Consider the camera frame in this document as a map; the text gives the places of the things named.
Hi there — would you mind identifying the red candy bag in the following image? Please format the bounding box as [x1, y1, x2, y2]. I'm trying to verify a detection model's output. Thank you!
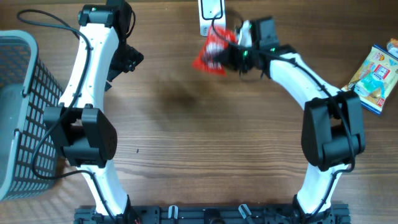
[192, 26, 238, 76]

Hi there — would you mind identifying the small teal tissue pack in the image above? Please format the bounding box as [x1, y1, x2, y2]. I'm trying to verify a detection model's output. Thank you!
[354, 72, 384, 97]

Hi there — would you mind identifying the cream wet wipes pack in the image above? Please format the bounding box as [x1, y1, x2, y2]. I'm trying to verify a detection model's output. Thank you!
[341, 44, 397, 115]

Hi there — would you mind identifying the small orange box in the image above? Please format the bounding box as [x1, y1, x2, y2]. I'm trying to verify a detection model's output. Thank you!
[386, 39, 398, 58]

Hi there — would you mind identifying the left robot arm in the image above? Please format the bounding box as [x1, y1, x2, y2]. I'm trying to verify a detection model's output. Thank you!
[44, 1, 144, 223]

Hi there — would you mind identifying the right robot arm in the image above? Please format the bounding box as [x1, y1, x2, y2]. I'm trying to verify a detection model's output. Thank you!
[210, 17, 366, 223]

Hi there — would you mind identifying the white barcode scanner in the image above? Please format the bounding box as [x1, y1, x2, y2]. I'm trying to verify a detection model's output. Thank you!
[198, 0, 226, 37]

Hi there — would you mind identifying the grey plastic shopping basket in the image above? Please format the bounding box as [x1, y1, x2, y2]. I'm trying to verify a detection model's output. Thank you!
[1, 30, 63, 201]

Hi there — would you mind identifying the right black cable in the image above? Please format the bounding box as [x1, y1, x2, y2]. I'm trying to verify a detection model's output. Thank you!
[211, 15, 357, 218]

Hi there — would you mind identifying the black cable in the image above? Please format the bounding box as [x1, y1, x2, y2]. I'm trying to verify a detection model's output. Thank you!
[17, 9, 116, 223]
[211, 15, 357, 218]

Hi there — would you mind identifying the left black cable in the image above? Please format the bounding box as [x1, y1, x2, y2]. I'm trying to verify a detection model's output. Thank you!
[17, 9, 116, 223]

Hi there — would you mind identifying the black mounting rail base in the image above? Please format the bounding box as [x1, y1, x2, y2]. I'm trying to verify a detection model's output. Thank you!
[73, 204, 351, 224]

